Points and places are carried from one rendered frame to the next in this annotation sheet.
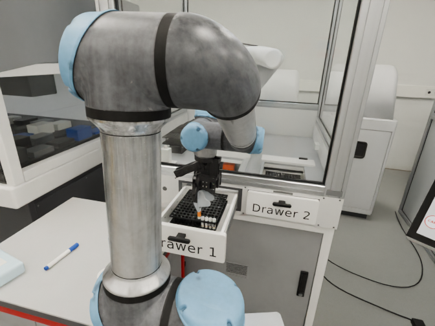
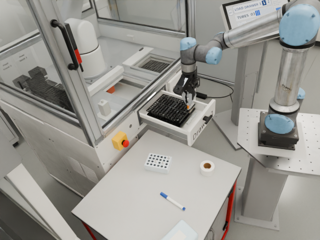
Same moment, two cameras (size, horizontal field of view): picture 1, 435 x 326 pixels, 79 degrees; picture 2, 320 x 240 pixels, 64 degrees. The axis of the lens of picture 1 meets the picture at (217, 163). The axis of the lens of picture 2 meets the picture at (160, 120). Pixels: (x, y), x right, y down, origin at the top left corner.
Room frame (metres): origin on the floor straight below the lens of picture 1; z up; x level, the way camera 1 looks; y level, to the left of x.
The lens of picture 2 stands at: (0.48, 1.10, 1.82)
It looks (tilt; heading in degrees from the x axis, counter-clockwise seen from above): 42 degrees down; 297
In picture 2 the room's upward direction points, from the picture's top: 8 degrees counter-clockwise
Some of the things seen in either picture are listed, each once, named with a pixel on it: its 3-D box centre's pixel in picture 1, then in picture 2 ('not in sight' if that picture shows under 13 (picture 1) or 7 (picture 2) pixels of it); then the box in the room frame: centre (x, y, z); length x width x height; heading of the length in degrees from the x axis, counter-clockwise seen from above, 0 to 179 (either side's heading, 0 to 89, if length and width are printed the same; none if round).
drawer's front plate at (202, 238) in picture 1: (183, 240); (202, 121); (0.73, 0.11, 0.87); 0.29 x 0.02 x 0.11; 77
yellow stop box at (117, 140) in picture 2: not in sight; (120, 141); (1.10, 0.36, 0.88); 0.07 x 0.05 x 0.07; 77
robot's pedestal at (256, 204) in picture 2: not in sight; (264, 177); (0.34, 0.00, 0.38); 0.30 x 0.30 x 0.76; 6
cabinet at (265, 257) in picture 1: (234, 226); (117, 129); (1.50, -0.12, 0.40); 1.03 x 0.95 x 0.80; 77
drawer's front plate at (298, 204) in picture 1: (281, 207); (181, 78); (0.97, -0.27, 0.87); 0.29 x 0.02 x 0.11; 77
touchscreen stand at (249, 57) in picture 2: not in sight; (249, 84); (0.56, -0.84, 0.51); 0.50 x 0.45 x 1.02; 130
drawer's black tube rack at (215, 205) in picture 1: (200, 211); (171, 111); (0.93, 0.06, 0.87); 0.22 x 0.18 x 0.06; 167
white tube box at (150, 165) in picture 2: not in sight; (158, 163); (0.89, 0.37, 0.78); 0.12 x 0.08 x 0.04; 3
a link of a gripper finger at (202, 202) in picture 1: (202, 202); (193, 97); (0.80, 0.05, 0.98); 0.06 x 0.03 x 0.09; 74
